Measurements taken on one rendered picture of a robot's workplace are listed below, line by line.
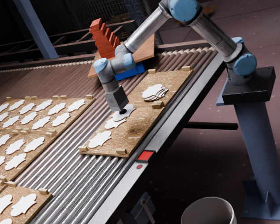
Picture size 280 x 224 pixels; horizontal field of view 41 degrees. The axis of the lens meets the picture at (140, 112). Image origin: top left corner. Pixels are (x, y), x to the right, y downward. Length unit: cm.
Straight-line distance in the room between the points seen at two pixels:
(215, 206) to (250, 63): 90
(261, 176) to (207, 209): 40
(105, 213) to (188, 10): 94
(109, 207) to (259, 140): 102
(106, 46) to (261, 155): 134
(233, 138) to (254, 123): 108
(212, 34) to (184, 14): 18
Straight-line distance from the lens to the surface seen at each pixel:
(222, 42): 182
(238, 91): 202
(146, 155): 179
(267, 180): 247
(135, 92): 239
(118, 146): 193
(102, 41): 280
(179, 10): 171
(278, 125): 330
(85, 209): 171
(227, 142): 324
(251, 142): 228
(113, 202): 165
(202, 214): 235
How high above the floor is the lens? 193
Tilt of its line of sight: 28 degrees down
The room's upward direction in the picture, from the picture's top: 24 degrees counter-clockwise
